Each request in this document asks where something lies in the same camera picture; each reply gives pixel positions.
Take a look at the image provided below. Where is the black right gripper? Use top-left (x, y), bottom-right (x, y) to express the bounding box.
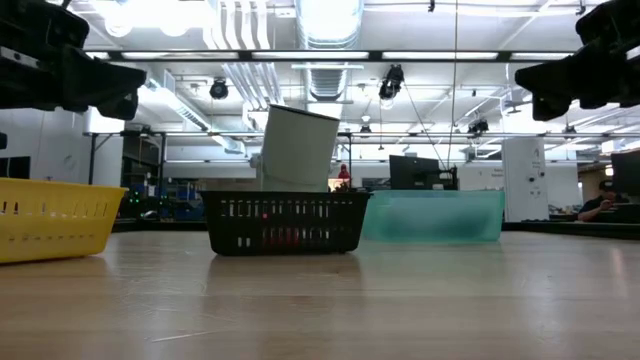
top-left (514, 0), bottom-right (640, 122)

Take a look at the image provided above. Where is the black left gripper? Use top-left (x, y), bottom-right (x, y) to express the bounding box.
top-left (0, 0), bottom-right (148, 121)

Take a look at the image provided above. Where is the red cube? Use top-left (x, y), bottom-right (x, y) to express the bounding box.
top-left (259, 212), bottom-right (304, 250)

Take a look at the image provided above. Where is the translucent green plastic bin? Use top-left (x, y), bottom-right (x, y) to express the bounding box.
top-left (362, 189), bottom-right (506, 245)

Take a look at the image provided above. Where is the dark storage shelf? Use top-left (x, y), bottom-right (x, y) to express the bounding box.
top-left (119, 132), bottom-right (207, 222)

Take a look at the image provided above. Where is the white pillar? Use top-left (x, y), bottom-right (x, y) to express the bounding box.
top-left (501, 136), bottom-right (551, 223)

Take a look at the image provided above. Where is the black computer monitor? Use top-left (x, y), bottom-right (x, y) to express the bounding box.
top-left (610, 149), bottom-right (640, 197)
top-left (389, 154), bottom-right (459, 192)

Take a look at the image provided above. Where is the yellow plastic basket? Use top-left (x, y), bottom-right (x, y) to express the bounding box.
top-left (0, 177), bottom-right (129, 265)

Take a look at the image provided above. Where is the black overhead beam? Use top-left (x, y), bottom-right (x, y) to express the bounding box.
top-left (84, 49), bottom-right (576, 63)

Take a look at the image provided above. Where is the grey desk fan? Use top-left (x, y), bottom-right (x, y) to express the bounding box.
top-left (248, 103), bottom-right (342, 194)

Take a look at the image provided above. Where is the black plastic basket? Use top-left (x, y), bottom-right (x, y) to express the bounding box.
top-left (199, 189), bottom-right (373, 257)

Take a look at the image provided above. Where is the black ceiling-hung camera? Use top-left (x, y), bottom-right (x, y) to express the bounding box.
top-left (209, 78), bottom-right (230, 101)
top-left (378, 64), bottom-right (405, 101)

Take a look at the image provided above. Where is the silver ventilation duct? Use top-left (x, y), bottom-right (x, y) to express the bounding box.
top-left (294, 0), bottom-right (365, 101)

